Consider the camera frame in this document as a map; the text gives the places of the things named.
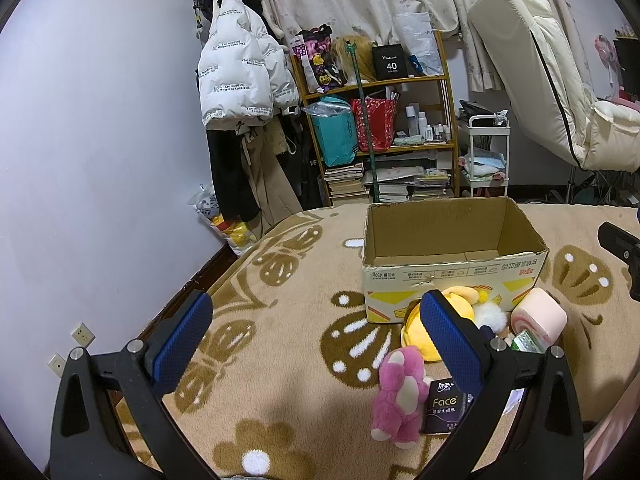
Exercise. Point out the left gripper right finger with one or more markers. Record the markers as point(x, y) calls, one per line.
point(545, 440)

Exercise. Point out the beige trench coat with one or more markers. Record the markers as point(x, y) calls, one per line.
point(272, 191)

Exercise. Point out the pink plush bear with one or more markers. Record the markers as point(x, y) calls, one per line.
point(397, 408)

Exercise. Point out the clear plastic bag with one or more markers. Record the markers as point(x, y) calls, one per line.
point(416, 35)

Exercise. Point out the white puffer jacket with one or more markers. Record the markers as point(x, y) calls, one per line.
point(243, 74)

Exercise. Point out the green tissue pack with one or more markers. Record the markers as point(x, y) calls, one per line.
point(526, 341)

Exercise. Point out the white fluffy pompom keychain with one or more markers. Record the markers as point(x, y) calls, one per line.
point(490, 314)

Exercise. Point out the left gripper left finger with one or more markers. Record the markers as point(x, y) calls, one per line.
point(87, 438)

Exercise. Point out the green pole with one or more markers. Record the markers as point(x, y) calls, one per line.
point(351, 49)

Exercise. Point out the red gift bag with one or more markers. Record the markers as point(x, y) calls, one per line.
point(382, 117)

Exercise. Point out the black Face tissue pack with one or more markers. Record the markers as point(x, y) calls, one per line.
point(444, 407)

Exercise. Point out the yellow plush pouch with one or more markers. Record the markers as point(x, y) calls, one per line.
point(433, 325)

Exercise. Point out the white rolling cart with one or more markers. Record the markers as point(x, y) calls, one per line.
point(485, 165)

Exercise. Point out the cardboard box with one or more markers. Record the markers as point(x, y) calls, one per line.
point(409, 248)

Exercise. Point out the teal shopping bag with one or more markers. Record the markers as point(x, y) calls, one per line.
point(334, 125)

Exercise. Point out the stack of books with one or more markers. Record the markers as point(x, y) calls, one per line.
point(346, 182)

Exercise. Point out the black box with 40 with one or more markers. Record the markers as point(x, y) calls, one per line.
point(389, 62)

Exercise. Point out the wall power socket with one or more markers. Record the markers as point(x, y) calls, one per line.
point(83, 335)

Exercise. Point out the wooden bookshelf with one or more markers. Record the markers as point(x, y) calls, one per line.
point(422, 162)

